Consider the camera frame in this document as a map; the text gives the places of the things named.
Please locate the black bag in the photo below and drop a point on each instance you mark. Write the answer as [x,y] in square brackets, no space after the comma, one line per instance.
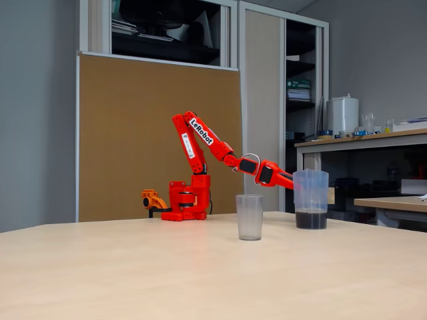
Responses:
[150,13]

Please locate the white cylindrical appliance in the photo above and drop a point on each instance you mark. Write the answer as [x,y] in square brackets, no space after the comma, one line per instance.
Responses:
[342,115]

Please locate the clear drinking glass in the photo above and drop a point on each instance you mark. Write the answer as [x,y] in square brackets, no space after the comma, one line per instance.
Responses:
[368,122]

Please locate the brown cork pinboard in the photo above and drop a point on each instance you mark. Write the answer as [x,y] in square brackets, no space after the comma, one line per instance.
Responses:
[116,133]

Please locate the white storage box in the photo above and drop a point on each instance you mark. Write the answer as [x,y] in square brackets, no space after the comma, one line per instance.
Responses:
[413,186]

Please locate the green book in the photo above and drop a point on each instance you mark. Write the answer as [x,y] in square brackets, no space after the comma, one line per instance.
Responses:
[298,84]

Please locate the orange table clamp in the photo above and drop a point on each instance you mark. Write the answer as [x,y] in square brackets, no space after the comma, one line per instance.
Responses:
[153,200]

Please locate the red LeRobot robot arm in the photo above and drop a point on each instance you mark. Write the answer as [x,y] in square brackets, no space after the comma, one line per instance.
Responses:
[187,196]

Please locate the small glass yellow sticker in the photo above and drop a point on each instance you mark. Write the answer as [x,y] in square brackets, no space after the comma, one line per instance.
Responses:
[388,126]

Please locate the stack of papers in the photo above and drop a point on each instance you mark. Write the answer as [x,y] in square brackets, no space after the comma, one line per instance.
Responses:
[298,95]

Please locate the stack of documents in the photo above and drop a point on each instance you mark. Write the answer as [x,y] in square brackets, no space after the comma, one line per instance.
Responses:
[123,27]

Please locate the white paper sheet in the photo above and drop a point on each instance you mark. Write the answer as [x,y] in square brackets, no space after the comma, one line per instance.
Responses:
[423,196]

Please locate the grey workbench wooden top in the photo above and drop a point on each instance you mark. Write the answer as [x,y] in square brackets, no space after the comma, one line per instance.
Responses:
[367,138]

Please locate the large white sheet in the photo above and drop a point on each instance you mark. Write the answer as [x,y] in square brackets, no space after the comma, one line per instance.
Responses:
[203,30]

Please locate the grey metal office cabinet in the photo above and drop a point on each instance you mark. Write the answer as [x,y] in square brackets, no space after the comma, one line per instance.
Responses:
[96,26]
[263,100]

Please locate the grey desk wooden top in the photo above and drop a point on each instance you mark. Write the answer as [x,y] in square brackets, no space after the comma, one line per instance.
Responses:
[390,203]

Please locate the translucent blue measuring jug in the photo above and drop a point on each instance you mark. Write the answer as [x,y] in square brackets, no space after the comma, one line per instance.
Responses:
[310,200]

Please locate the clear plastic cup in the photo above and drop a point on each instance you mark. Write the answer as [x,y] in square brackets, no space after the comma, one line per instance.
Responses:
[250,220]

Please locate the flat white box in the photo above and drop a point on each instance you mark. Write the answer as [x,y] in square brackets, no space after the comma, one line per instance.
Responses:
[410,126]

